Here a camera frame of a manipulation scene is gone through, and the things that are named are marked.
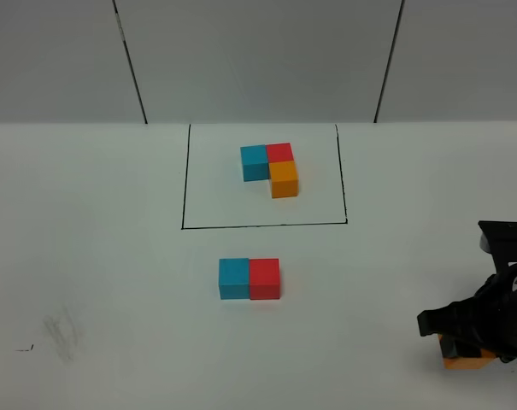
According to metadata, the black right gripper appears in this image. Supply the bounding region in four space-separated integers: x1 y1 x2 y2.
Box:
417 263 517 363

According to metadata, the template orange cube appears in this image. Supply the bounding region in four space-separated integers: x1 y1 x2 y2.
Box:
269 161 299 199

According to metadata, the template red cube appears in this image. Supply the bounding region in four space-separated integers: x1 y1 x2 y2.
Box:
266 143 294 163

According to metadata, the template blue cube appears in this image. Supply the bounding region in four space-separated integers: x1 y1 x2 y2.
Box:
240 144 270 182

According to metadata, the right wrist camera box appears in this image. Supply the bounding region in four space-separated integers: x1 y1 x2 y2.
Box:
478 220 517 272

